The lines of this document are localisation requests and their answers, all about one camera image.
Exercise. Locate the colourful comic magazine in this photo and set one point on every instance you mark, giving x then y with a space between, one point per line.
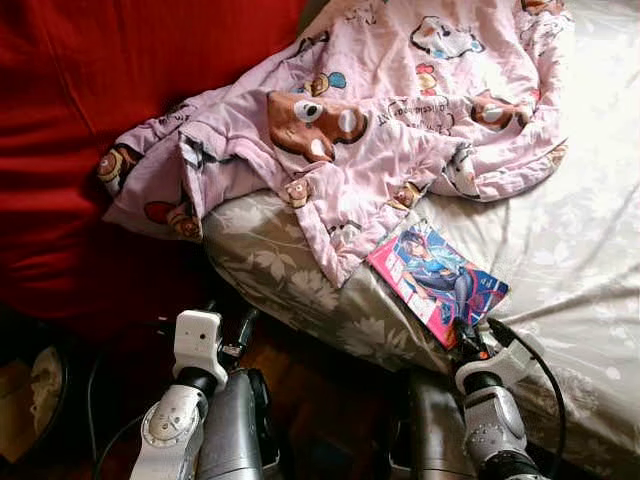
435 280

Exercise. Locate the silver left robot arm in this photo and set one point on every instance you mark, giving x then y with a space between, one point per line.
170 430

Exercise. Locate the silver right robot leg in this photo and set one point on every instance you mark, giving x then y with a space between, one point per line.
430 430

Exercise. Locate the beige floral bedsheet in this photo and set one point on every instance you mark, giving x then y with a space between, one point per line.
570 250

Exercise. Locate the red mattress cover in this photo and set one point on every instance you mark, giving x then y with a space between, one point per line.
100 140

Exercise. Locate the pink cartoon print blanket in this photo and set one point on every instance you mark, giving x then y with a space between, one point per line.
380 130

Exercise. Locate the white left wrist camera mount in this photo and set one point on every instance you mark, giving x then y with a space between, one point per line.
198 345

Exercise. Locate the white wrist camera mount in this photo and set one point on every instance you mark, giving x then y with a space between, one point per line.
198 345
515 358

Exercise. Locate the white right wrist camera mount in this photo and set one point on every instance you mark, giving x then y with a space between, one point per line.
515 358

